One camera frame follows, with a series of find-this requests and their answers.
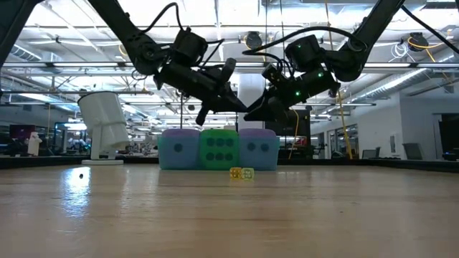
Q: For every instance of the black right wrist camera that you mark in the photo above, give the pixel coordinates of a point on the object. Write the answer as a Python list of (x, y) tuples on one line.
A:
[(305, 53)]

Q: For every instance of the small yellow translucent die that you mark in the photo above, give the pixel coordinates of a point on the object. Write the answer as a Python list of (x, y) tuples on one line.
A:
[(235, 173)]

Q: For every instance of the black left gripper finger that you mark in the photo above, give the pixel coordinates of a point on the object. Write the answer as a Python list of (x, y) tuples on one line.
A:
[(226, 98), (224, 109)]

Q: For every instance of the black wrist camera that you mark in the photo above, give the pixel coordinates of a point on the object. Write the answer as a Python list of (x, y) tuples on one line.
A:
[(188, 46), (305, 53)]

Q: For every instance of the black wall monitor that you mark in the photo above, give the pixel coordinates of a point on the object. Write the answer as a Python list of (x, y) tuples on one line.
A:
[(303, 123)]

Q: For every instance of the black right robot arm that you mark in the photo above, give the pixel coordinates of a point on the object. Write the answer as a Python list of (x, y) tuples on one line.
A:
[(373, 25)]

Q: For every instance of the white cylinder device on stand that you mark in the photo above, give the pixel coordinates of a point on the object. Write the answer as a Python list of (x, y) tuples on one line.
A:
[(104, 118)]

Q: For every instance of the green foam die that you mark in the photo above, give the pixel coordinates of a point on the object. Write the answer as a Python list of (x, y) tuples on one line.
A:
[(233, 148)]

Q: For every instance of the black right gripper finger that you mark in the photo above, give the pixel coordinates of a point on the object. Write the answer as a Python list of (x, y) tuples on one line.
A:
[(270, 104), (276, 116)]

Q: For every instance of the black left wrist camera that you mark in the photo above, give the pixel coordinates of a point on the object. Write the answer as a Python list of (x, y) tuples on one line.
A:
[(188, 46)]

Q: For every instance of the teal translucent plastic bin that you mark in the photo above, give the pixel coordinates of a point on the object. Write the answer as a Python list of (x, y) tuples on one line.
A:
[(161, 161)]

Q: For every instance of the dark computer monitor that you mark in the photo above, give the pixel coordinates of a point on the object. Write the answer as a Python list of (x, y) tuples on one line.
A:
[(19, 130)]

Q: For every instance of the white building pillar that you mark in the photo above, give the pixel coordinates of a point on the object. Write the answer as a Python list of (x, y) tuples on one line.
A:
[(252, 80)]

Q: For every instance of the purple foam die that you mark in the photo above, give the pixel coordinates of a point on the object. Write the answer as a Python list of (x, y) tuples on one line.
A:
[(186, 159), (258, 159)]

